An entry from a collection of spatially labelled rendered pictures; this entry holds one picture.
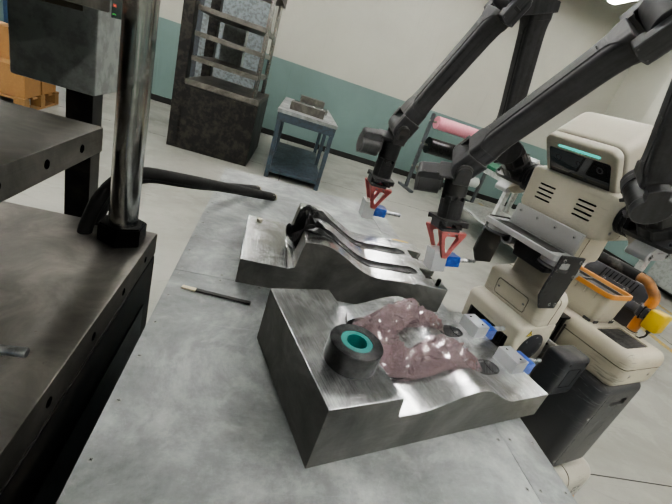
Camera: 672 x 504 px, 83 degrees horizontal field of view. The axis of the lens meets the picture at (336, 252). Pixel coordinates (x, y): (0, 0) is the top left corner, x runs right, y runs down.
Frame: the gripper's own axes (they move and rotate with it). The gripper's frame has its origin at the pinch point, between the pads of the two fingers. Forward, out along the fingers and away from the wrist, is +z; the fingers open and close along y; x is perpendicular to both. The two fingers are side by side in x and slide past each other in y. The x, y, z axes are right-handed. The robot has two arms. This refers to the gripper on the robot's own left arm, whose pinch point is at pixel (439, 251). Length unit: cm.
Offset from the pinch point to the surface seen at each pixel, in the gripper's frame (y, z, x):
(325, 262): 6.5, 3.0, -30.3
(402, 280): 5.7, 6.3, -10.9
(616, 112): -564, -133, 590
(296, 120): -369, -29, -12
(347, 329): 37.7, 1.8, -31.9
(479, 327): 19.4, 10.5, 3.0
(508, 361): 28.0, 13.0, 5.1
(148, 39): 1, -36, -68
